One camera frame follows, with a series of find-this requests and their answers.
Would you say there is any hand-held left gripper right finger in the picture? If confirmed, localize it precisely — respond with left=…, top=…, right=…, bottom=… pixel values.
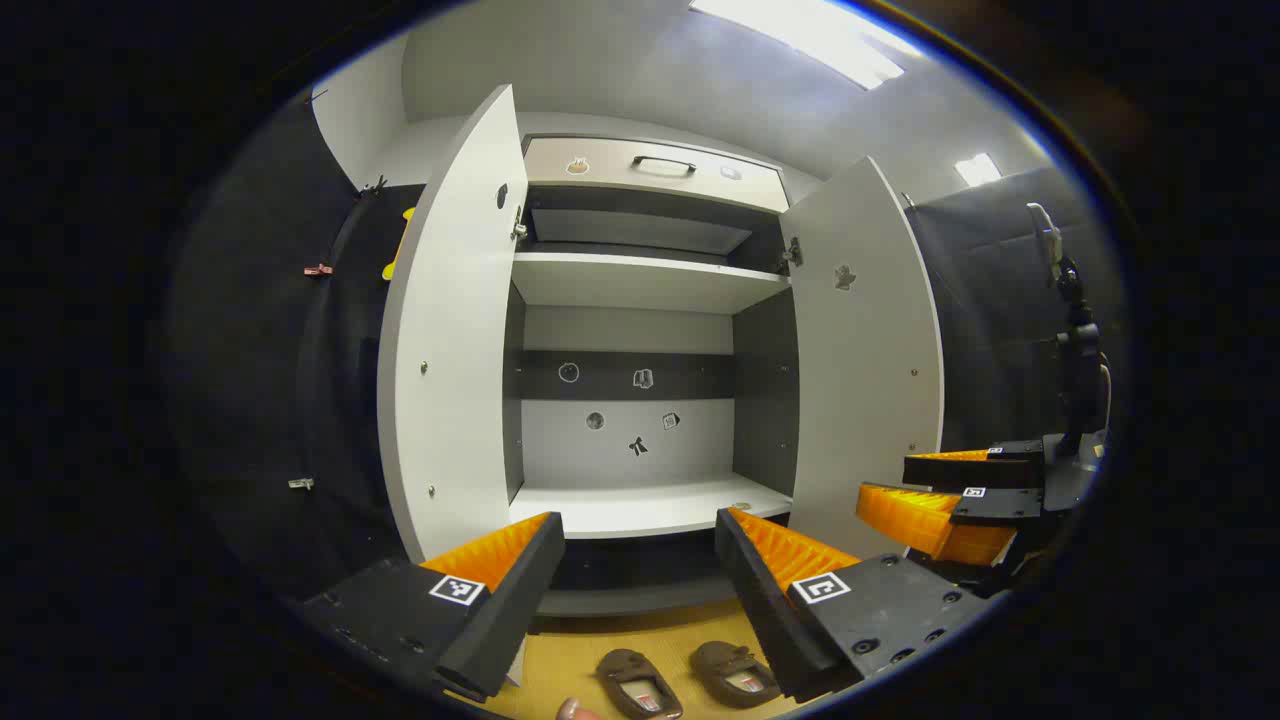
left=714, top=506, right=991, bottom=703

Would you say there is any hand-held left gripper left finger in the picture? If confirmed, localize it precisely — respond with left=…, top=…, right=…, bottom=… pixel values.
left=300, top=512, right=566, bottom=703

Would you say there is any brown fuzzy shoe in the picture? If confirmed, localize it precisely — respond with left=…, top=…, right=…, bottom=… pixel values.
left=690, top=640, right=783, bottom=709
left=596, top=648, right=685, bottom=720

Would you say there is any white shoe cabinet door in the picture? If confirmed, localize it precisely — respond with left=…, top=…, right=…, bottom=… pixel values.
left=780, top=155, right=946, bottom=561
left=378, top=84, right=529, bottom=563

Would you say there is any white grey shoe cabinet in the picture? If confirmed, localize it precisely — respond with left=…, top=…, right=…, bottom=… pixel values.
left=503, top=135, right=803, bottom=618

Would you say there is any beige cabinet drawer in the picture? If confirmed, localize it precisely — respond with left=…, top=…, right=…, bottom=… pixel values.
left=522, top=137, right=791, bottom=213

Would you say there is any black backdrop cloth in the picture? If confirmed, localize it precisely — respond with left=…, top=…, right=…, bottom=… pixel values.
left=165, top=95, right=426, bottom=601
left=905, top=165, right=1126, bottom=456

